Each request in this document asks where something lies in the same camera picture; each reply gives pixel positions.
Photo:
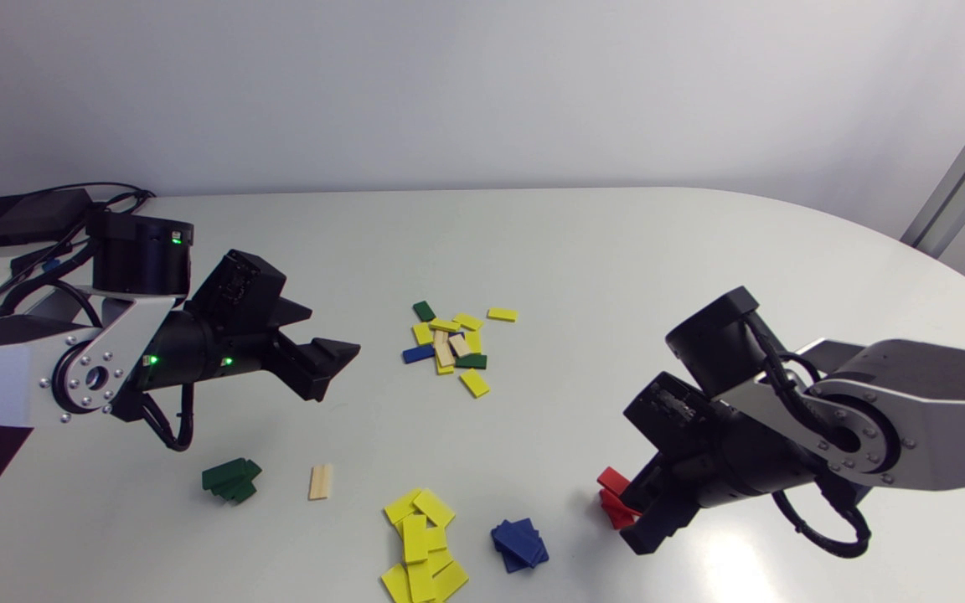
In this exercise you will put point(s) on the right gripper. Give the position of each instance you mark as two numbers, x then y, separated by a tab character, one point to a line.
688	479

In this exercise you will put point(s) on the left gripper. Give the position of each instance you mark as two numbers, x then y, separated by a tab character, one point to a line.
294	364

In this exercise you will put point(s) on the red wooden block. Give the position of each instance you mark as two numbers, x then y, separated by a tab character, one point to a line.
623	519
613	479
611	501

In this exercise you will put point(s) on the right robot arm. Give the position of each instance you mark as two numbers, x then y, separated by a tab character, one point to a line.
935	419

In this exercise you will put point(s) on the blue wooden block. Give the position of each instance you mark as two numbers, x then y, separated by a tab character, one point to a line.
418	354

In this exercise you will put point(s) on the yellow wooden block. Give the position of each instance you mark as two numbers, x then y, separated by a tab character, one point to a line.
415	538
444	325
434	507
422	333
473	342
474	383
401	506
502	315
444	369
468	321

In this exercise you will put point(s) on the green wooden block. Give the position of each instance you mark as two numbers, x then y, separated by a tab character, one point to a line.
472	362
424	311

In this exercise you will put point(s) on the natural wooden block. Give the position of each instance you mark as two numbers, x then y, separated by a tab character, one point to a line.
443	350
321	481
459	345

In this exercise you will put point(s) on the pile of blue wooden blocks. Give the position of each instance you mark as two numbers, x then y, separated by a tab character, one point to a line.
518	544

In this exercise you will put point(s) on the pile of green wooden blocks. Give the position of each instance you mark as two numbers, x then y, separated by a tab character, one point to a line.
231	480

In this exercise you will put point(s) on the pile of yellow wooden blocks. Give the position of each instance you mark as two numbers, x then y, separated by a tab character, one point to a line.
424	582

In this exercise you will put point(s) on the black power brick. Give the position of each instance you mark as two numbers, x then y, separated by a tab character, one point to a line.
22	216

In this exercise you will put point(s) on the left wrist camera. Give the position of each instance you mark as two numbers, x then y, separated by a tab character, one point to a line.
235	289

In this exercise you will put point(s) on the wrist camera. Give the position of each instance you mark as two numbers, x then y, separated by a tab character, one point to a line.
235	289
671	414

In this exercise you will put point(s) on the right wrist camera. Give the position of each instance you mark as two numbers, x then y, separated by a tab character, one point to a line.
671	414

